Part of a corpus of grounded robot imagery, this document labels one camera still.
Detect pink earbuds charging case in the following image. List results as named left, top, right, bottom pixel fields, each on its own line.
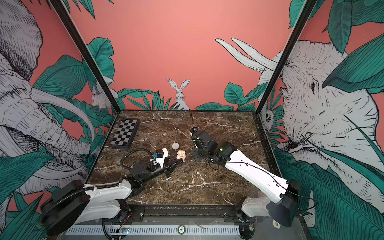
left=176, top=150, right=186, bottom=160

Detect white round charging case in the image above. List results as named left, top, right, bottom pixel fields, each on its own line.
left=172, top=143, right=180, bottom=151

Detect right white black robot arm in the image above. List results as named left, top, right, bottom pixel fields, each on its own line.
left=190, top=127, right=301, bottom=227

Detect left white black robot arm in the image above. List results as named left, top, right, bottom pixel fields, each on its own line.
left=39, top=157, right=182, bottom=236

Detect black white checkerboard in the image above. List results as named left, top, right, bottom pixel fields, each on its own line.
left=110, top=118, right=140, bottom=150

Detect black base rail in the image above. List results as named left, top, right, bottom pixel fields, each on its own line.
left=59, top=204, right=304, bottom=224

